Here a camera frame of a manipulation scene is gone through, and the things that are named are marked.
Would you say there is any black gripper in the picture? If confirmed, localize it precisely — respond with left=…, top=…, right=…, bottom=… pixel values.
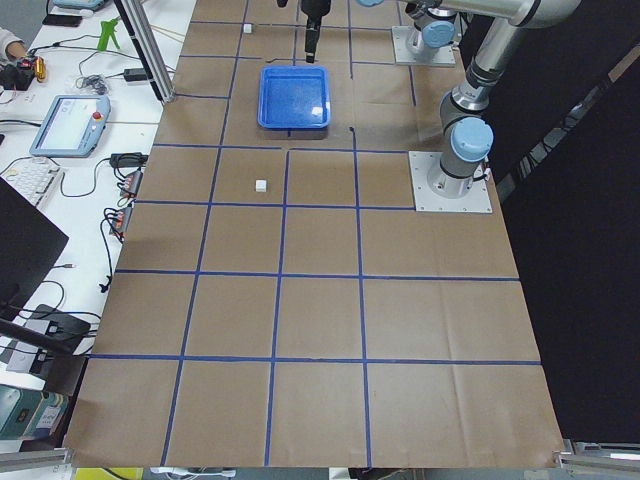
left=300, top=0, right=331, bottom=63

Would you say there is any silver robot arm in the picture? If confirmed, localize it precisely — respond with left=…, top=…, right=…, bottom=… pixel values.
left=405, top=1, right=577, bottom=199
left=299, top=0, right=457, bottom=63

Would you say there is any blue plastic tray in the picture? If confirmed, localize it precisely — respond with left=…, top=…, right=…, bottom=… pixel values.
left=257, top=65, right=331, bottom=130

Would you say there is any person hand at desk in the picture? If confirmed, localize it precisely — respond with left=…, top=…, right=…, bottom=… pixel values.
left=5, top=41, right=27, bottom=61

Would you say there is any wooden chopstick pair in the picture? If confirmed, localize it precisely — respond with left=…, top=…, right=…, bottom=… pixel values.
left=151, top=25, right=185, bottom=41

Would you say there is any black power adapter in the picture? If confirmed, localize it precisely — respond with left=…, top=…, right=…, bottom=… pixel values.
left=122, top=68, right=148, bottom=82

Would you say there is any black smartphone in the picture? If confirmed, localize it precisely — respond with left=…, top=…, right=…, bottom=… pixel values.
left=42, top=13, right=82, bottom=28

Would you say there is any blue teach pendant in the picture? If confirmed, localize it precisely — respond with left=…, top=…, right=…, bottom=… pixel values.
left=29, top=95, right=111, bottom=158

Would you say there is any brown paper table cover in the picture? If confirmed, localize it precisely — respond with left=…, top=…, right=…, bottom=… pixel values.
left=65, top=1, right=562, bottom=468

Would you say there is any white keyboard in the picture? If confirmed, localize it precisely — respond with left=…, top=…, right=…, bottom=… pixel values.
left=1, top=157, right=63, bottom=210

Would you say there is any black monitor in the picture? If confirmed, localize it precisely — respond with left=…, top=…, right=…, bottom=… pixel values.
left=0, top=180, right=69, bottom=321

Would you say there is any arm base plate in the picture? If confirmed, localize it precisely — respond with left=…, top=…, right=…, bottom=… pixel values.
left=408, top=151, right=493, bottom=214
left=391, top=26, right=456, bottom=68

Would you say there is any aluminium frame post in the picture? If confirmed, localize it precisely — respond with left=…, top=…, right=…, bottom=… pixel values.
left=114, top=0, right=175, bottom=104

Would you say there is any green handled reach grabber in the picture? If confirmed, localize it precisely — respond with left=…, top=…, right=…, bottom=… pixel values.
left=96, top=17, right=120, bottom=51

